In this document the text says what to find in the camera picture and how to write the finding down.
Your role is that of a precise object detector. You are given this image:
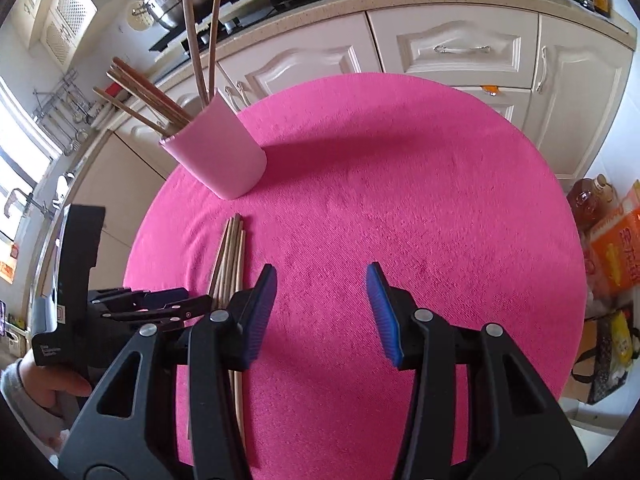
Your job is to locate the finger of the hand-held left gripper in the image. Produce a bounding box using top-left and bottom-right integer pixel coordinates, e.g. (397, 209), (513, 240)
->
(102, 295), (214, 330)
(90, 287), (190, 311)

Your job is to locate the cooking oil bottle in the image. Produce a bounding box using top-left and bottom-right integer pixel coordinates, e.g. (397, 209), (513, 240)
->
(567, 174), (616, 233)

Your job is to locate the cream perforated steamer plate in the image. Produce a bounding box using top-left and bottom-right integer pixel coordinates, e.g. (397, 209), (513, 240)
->
(127, 2), (151, 28)

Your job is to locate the metal wall utensil rack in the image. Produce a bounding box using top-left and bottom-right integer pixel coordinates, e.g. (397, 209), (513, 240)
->
(32, 72), (98, 126)

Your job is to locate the cream lattice-door wall cabinet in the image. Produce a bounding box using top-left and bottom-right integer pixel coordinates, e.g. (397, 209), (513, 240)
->
(42, 0), (98, 66)

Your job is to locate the cardboard box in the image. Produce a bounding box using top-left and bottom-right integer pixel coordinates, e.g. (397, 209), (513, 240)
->
(560, 315), (601, 403)

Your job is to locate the person's left hand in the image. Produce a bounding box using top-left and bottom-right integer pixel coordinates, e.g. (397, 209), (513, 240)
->
(20, 359), (93, 409)

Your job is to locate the stainless steel pot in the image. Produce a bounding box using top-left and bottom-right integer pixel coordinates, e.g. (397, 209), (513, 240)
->
(131, 0), (193, 31)

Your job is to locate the person's left forearm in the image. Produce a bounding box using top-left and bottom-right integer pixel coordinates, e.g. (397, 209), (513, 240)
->
(0, 359), (71, 461)

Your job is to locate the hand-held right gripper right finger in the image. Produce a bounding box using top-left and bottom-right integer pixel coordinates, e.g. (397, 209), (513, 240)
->
(366, 262), (587, 480)

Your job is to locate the pink tablecloth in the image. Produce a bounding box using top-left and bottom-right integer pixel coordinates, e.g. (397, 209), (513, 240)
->
(122, 72), (588, 471)

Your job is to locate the barred window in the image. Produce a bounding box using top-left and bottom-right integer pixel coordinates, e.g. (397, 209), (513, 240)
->
(0, 77), (56, 261)

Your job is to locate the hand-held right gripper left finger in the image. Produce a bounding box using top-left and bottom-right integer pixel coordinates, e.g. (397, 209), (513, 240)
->
(59, 263), (279, 480)

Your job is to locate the pink cup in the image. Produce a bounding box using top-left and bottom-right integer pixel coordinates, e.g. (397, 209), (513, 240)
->
(159, 89), (268, 200)

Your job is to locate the steel faucet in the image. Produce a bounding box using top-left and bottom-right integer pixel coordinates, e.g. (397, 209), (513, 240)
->
(2, 187), (56, 221)

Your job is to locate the black yellow bag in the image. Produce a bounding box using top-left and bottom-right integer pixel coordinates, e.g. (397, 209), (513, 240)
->
(572, 310), (640, 406)

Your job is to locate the orange printed carton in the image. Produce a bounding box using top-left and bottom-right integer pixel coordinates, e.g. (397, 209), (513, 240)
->
(587, 207), (640, 296)

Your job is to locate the group of wooden chopsticks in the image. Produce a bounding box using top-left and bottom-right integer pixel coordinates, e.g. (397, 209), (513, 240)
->
(92, 0), (223, 138)

